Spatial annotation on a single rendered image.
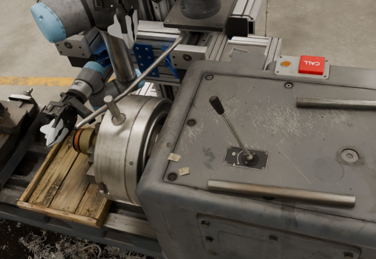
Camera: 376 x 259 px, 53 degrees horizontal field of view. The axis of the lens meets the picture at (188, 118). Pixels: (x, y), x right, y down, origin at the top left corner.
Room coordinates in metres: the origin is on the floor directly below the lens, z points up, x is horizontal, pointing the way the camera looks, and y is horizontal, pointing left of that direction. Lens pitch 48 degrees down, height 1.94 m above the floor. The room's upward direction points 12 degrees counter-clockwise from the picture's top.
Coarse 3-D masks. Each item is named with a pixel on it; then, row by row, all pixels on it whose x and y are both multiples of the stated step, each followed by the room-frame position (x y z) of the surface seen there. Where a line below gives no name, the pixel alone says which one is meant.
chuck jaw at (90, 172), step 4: (92, 148) 0.71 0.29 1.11; (88, 152) 0.70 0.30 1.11; (92, 152) 0.69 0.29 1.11; (88, 156) 0.69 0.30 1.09; (92, 156) 0.68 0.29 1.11; (88, 160) 0.66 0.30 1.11; (92, 160) 0.66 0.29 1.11; (92, 164) 0.64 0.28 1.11; (92, 168) 0.63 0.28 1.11; (88, 172) 0.62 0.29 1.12; (92, 172) 0.62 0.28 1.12; (88, 176) 0.61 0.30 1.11; (92, 176) 0.60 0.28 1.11; (88, 180) 0.61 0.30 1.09; (92, 180) 0.60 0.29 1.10; (96, 184) 0.60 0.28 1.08; (100, 184) 0.58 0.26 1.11; (104, 184) 0.57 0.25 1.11; (100, 188) 0.58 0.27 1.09; (104, 188) 0.57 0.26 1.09
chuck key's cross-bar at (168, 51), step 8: (176, 40) 0.77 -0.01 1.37; (168, 48) 0.76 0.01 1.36; (160, 56) 0.75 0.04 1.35; (152, 64) 0.73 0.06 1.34; (144, 72) 0.72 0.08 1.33; (136, 80) 0.71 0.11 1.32; (128, 88) 0.70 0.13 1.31; (120, 96) 0.68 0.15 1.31; (96, 112) 0.65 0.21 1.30; (88, 120) 0.64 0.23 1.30
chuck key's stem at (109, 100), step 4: (108, 96) 0.68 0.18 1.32; (104, 100) 0.67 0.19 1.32; (108, 100) 0.66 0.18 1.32; (112, 100) 0.67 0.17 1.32; (108, 104) 0.66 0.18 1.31; (112, 104) 0.66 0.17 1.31; (112, 108) 0.66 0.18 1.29; (116, 108) 0.67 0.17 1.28; (112, 112) 0.66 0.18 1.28; (116, 112) 0.67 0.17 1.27; (116, 116) 0.67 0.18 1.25; (120, 116) 0.68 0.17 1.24
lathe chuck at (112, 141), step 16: (128, 96) 0.77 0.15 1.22; (144, 96) 0.77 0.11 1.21; (128, 112) 0.69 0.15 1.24; (112, 128) 0.66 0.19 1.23; (128, 128) 0.64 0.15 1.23; (96, 144) 0.63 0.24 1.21; (112, 144) 0.62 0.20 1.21; (96, 160) 0.60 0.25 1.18; (112, 160) 0.59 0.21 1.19; (96, 176) 0.58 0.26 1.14; (112, 176) 0.56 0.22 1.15; (112, 192) 0.55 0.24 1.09
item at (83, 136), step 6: (78, 132) 0.77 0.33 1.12; (84, 132) 0.76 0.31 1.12; (90, 132) 0.76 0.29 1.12; (78, 138) 0.75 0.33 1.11; (84, 138) 0.74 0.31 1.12; (90, 138) 0.74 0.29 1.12; (78, 144) 0.74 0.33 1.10; (84, 144) 0.73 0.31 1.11; (90, 144) 0.73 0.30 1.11; (78, 150) 0.74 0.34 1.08; (84, 150) 0.72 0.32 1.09
